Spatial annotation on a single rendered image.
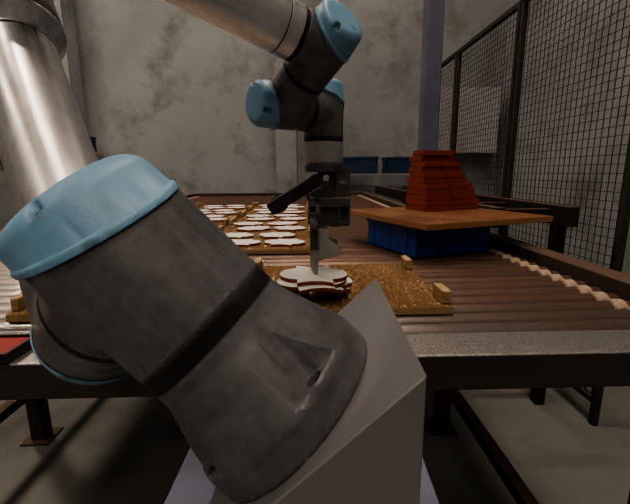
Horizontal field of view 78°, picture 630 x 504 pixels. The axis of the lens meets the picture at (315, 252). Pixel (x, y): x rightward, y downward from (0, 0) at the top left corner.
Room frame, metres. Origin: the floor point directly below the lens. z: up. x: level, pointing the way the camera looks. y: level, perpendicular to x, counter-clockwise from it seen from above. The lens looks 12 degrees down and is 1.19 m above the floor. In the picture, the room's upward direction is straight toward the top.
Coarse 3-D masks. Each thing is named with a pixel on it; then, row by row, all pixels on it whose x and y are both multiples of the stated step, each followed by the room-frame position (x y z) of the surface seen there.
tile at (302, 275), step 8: (288, 272) 0.76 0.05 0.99; (296, 272) 0.76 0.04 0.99; (304, 272) 0.76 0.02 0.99; (312, 272) 0.76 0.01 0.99; (320, 272) 0.76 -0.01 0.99; (328, 272) 0.76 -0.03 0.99; (336, 272) 0.76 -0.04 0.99; (344, 272) 0.76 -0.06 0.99; (288, 280) 0.72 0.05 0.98; (296, 280) 0.72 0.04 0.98; (304, 280) 0.71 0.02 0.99; (312, 280) 0.71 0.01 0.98; (320, 280) 0.71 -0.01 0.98; (328, 280) 0.71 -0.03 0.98; (336, 280) 0.72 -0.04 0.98
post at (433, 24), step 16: (432, 0) 2.52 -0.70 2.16; (432, 16) 2.52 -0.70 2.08; (432, 32) 2.52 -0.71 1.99; (432, 48) 2.52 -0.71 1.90; (432, 64) 2.52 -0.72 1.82; (432, 80) 2.52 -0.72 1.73; (432, 96) 2.52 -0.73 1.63; (432, 112) 2.52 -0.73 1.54; (432, 128) 2.52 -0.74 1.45; (432, 144) 2.52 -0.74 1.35
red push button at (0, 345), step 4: (0, 340) 0.57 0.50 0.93; (4, 340) 0.57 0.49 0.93; (8, 340) 0.57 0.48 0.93; (12, 340) 0.57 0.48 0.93; (16, 340) 0.57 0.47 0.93; (20, 340) 0.57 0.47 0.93; (24, 340) 0.57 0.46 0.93; (0, 344) 0.56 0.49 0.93; (4, 344) 0.56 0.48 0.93; (8, 344) 0.56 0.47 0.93; (12, 344) 0.56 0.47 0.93; (16, 344) 0.56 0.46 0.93; (0, 348) 0.54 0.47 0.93; (4, 348) 0.54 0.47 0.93; (8, 348) 0.54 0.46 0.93; (0, 352) 0.53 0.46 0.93; (4, 352) 0.53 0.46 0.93
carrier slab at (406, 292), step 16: (272, 272) 0.96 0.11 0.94; (352, 272) 0.95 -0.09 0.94; (368, 272) 0.95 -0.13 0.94; (384, 272) 0.95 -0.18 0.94; (400, 272) 0.95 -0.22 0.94; (352, 288) 0.82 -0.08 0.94; (384, 288) 0.81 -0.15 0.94; (400, 288) 0.81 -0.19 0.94; (416, 288) 0.81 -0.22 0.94; (432, 288) 0.81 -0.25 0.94; (320, 304) 0.71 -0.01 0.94; (336, 304) 0.71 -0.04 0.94; (400, 304) 0.71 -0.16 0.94; (416, 304) 0.71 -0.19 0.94; (432, 304) 0.71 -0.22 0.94; (448, 304) 0.71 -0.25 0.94
